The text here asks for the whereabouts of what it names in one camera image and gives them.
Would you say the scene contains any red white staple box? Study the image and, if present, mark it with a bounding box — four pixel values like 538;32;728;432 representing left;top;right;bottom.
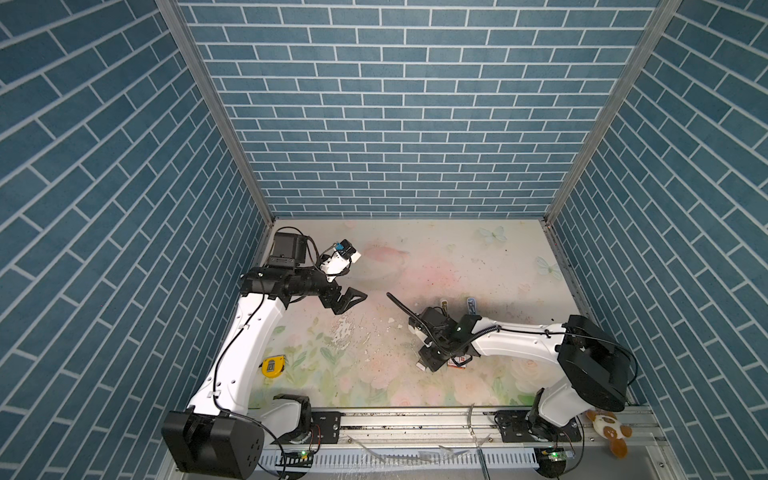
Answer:
449;356;473;369

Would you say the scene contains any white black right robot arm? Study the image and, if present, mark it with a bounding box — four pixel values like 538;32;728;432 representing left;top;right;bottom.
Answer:
405;307;633;440

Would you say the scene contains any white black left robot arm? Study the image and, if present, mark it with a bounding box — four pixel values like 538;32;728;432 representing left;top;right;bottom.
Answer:
161;227;367;479

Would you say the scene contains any yellow tape measure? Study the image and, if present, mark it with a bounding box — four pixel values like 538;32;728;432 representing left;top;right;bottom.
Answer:
260;355;287;379

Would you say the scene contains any green circuit board right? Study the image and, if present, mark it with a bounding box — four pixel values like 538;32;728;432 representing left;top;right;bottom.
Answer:
534;448;568;479

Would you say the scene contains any green circuit board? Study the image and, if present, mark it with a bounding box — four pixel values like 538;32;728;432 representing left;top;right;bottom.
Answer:
275;452;315;470
534;448;568;479

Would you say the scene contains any green circuit board left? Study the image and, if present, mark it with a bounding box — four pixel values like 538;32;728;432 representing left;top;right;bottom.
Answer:
275;452;315;470

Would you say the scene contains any brown white plush toy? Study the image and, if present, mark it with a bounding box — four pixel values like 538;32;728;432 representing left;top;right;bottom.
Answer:
586;409;633;459

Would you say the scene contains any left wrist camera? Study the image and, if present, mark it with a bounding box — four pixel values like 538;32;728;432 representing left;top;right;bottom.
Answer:
319;239;361;281

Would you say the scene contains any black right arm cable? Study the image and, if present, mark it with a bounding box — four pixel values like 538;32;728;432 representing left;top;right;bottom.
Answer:
385;291;439;346

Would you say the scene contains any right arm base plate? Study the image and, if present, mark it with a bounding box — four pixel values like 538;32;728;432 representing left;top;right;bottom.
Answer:
492;409;583;443

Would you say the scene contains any aluminium front rail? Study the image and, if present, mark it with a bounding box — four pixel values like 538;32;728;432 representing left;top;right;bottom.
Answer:
257;405;661;451

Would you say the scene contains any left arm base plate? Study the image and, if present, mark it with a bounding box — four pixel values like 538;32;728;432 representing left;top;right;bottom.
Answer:
298;411;342;445

